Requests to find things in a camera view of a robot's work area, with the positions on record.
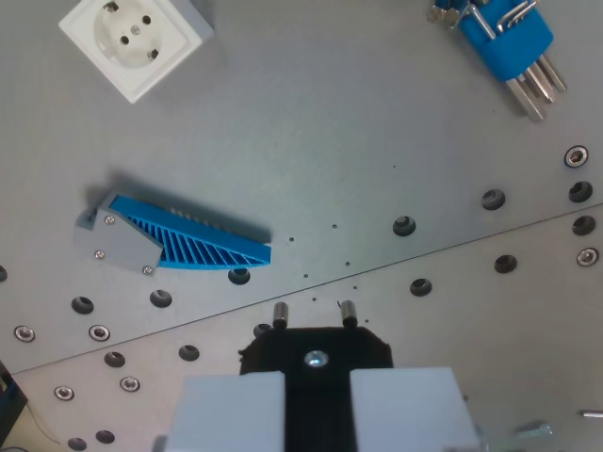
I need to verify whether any black blue box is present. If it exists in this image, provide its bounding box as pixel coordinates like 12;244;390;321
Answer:
0;360;28;446

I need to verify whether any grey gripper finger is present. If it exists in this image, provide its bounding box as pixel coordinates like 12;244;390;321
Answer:
350;366;487;452
159;372;287;452

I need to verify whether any blue finned grey-mounted gripper finger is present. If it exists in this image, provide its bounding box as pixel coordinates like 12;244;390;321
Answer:
73;190;273;277

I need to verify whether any white wall socket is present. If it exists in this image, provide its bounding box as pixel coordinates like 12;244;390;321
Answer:
58;0;215;105

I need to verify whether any blue hex key holder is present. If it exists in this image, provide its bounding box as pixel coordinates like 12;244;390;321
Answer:
459;0;555;83

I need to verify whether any silver hex key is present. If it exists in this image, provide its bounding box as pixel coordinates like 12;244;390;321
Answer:
509;77;545;122
468;2;497;42
496;0;542;33
525;65;557;105
539;53;568;93

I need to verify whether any thin grey cable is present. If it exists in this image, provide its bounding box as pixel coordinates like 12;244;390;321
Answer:
23;402;62;446

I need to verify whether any silver hex key bits cluster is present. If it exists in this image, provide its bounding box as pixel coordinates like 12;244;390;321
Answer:
428;0;465;30

